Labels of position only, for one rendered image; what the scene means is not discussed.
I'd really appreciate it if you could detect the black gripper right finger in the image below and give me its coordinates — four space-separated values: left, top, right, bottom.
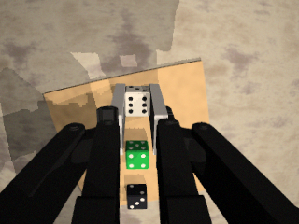
149 84 299 224

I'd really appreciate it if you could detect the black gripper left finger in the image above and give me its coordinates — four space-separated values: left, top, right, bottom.
0 83 126 224

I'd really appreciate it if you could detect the green die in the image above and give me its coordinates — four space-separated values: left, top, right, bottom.
125 140 149 170

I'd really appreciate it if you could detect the tan mat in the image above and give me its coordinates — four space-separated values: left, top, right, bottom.
44 60 209 205

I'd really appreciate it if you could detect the black die with white pips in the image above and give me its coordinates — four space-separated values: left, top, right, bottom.
126 184 148 209

